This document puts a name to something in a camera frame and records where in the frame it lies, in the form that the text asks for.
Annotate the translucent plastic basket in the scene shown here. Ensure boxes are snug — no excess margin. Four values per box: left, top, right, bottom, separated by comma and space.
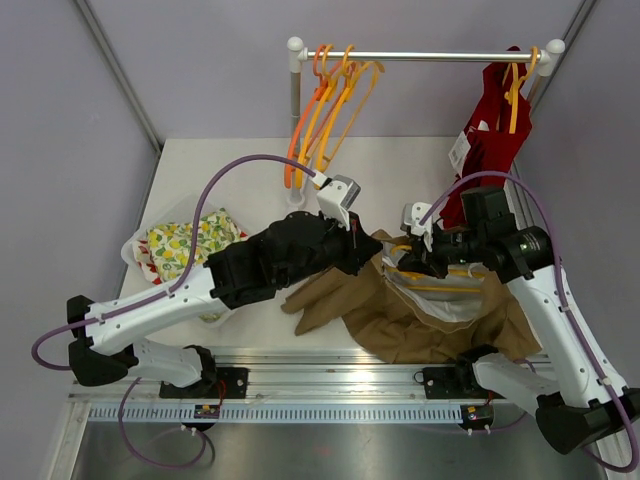
119, 195, 241, 329

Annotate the lemon print skirt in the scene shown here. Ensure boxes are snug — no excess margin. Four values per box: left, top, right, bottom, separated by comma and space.
138, 208, 248, 283

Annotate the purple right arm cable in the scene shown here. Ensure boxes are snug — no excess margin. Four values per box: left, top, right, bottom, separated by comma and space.
419, 170, 640, 474

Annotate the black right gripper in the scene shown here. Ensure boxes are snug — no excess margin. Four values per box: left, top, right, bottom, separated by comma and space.
399, 222, 487, 279

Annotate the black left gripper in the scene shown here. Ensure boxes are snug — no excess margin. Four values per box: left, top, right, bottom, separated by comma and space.
278, 206, 383, 289

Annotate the red poppy skirt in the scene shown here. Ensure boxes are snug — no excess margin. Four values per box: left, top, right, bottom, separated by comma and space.
132, 240, 163, 285

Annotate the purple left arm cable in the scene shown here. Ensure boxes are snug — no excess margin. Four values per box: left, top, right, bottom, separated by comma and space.
31, 153, 321, 474

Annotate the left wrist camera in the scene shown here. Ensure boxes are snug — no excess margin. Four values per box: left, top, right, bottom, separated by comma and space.
316, 175, 361, 231

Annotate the tan corduroy skirt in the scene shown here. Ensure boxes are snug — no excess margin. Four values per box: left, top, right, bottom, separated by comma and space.
281, 230, 542, 364

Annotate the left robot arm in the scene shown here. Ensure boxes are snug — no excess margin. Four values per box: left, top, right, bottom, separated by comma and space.
67, 212, 382, 397

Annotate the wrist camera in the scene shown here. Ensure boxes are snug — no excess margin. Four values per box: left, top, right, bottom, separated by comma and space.
401, 202, 433, 252
316, 175, 361, 231

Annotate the white clothes rack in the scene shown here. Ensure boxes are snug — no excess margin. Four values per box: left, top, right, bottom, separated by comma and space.
287, 37, 565, 176

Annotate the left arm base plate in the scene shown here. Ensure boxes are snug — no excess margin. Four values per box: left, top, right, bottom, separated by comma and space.
159, 367, 249, 400

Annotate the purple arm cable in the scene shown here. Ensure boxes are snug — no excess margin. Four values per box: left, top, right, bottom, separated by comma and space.
419, 170, 640, 474
31, 153, 321, 474

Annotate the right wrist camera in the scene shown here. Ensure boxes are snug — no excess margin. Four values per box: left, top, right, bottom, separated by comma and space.
401, 202, 433, 252

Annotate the yellow hanger of poppy skirt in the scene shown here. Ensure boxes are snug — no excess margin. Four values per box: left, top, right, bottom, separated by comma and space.
299, 44, 357, 172

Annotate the yellow hanger of tan skirt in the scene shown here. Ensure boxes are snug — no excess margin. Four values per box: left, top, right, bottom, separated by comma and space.
382, 243, 486, 299

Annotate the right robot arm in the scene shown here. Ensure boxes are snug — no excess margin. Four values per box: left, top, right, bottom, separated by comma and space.
398, 186, 639, 454

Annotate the yellow hanger of red skirt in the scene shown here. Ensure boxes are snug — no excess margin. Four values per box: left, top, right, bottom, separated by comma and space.
504, 46, 540, 134

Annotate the slotted cable duct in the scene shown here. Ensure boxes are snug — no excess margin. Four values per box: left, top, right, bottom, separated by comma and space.
89, 403, 493, 424

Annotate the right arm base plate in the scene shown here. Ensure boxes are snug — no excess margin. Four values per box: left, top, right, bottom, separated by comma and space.
413, 365, 503, 402

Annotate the aluminium rail frame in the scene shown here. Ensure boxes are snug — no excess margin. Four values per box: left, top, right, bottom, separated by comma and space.
67, 347, 614, 406

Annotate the yellow hanger of lemon skirt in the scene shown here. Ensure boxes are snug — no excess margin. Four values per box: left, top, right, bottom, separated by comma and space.
314, 44, 387, 171

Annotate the orange hanger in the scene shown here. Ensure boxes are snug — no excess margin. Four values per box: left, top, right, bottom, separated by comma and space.
287, 44, 342, 167

